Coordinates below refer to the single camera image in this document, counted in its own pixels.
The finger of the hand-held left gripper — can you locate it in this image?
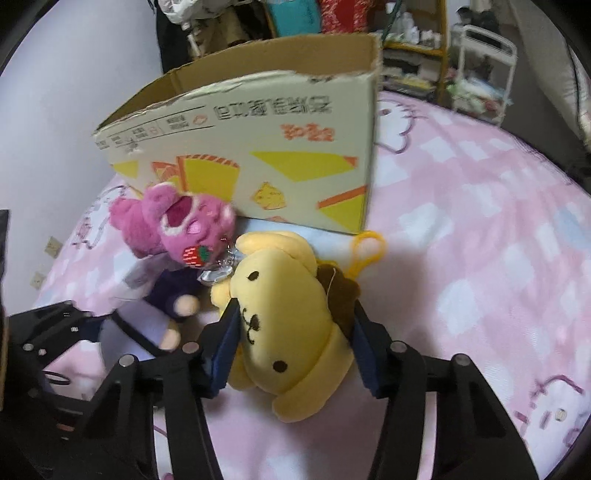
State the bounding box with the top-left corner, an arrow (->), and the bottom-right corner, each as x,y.
112,313 -> 163,357
8,300 -> 100,370

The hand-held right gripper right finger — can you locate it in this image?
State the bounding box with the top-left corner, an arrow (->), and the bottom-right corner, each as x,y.
348,300 -> 541,480

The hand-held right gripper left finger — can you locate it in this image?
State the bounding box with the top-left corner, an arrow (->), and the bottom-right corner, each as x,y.
78,299 -> 242,480

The purple plush toy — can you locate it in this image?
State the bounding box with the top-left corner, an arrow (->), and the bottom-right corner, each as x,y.
99,256 -> 202,366

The yellow dog plush toy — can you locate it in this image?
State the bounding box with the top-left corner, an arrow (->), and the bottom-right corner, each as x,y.
210,230 -> 387,424

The printed cardboard box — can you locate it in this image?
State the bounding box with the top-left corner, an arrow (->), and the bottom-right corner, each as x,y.
92,33 -> 384,237

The pink bear plush toy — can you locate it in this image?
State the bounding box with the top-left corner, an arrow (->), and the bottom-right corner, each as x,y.
110,182 -> 238,269

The pile of papers and magazines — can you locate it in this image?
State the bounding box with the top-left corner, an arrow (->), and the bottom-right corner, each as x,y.
381,48 -> 446,100

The dark hanging coat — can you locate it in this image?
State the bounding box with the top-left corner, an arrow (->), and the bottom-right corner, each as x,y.
154,0 -> 195,75

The wooden shelf rack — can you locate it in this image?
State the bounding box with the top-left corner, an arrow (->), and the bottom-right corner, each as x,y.
263,0 -> 450,107

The group of small white bottles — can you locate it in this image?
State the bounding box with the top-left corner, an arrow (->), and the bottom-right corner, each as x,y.
385,11 -> 441,49

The white puffer jacket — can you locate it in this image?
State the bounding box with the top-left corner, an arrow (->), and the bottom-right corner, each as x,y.
159,0 -> 232,25

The white trolley cart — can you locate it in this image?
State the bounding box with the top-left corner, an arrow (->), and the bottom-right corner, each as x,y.
453,24 -> 518,127

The cream padded chair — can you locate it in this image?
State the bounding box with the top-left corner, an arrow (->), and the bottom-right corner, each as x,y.
508,0 -> 591,155

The teal bag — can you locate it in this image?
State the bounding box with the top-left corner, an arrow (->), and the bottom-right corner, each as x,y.
265,0 -> 320,38

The red patterned bag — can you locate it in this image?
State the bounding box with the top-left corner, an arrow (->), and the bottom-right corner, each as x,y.
318,0 -> 376,34

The black bag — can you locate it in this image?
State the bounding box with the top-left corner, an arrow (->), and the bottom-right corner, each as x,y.
457,7 -> 499,35

